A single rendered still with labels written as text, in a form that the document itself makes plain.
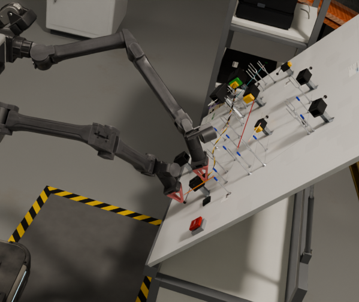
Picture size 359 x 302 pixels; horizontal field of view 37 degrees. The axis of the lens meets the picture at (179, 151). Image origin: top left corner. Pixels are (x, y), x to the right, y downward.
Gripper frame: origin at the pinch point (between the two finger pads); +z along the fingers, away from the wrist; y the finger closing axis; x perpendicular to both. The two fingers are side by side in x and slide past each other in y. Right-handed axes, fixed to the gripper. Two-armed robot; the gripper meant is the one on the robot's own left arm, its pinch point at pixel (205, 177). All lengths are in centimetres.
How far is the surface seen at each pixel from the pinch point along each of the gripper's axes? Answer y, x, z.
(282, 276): -6, -19, 54
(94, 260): 62, 94, 69
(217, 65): 92, -9, -18
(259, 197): -29.0, -22.2, -1.6
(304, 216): 10, -35, 36
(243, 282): -14.2, -3.3, 46.3
